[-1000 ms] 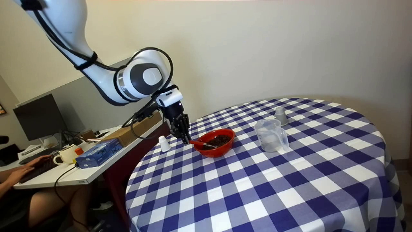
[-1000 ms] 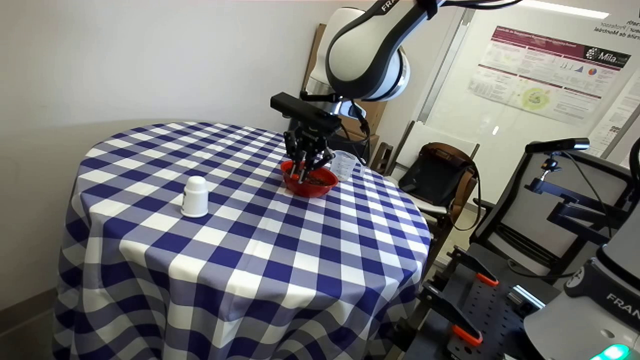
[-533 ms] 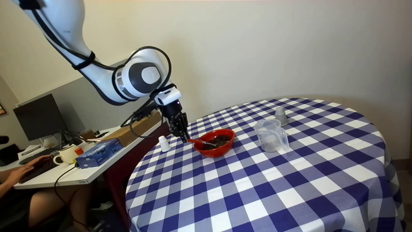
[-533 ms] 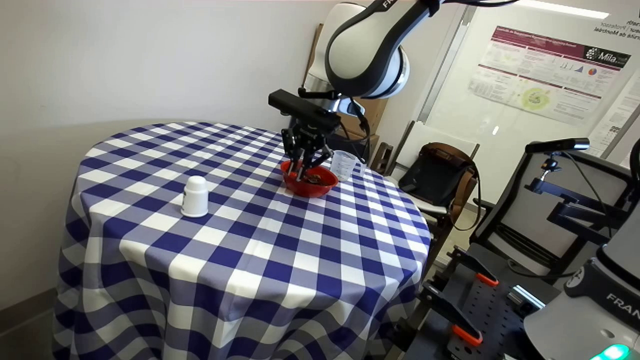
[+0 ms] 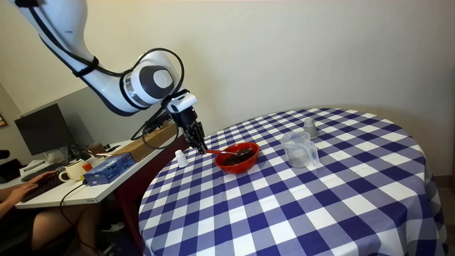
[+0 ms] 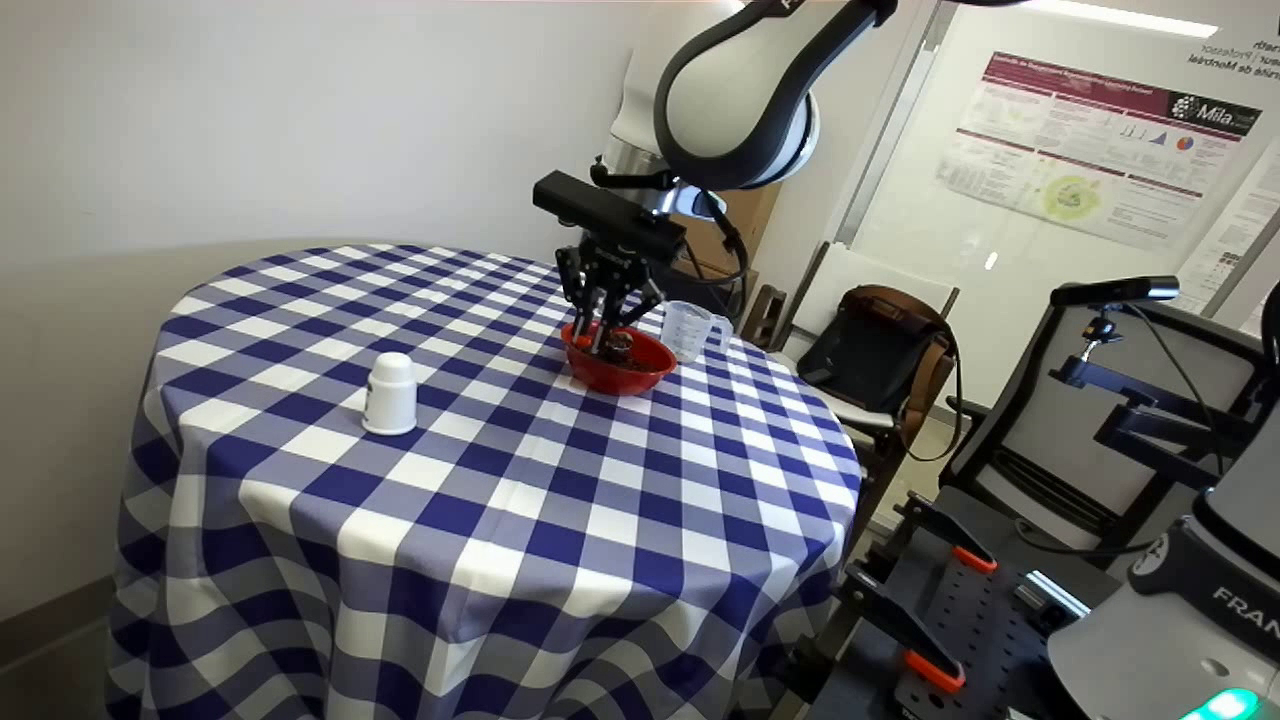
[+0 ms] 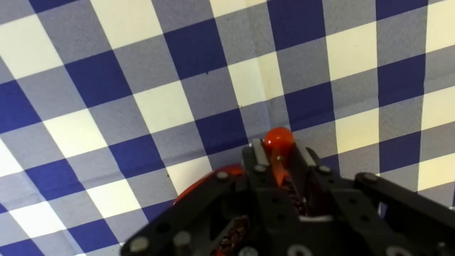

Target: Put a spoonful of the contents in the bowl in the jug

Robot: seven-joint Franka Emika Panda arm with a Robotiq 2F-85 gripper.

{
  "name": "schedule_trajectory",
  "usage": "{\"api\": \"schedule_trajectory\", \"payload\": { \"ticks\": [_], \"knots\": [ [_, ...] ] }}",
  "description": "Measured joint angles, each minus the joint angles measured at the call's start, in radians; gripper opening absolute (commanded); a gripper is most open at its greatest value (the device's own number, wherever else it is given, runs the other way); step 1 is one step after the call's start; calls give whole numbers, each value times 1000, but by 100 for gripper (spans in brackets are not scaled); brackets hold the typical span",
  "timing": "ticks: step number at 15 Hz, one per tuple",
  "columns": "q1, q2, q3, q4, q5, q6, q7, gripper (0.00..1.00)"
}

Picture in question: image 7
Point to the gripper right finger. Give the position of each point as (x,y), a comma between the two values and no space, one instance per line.
(391,209)

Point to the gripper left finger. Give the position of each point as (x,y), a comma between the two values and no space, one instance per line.
(199,209)

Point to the red plastic spoon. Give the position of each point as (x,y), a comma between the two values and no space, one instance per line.
(279,138)

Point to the blue white checked tablecloth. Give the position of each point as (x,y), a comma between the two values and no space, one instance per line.
(142,89)

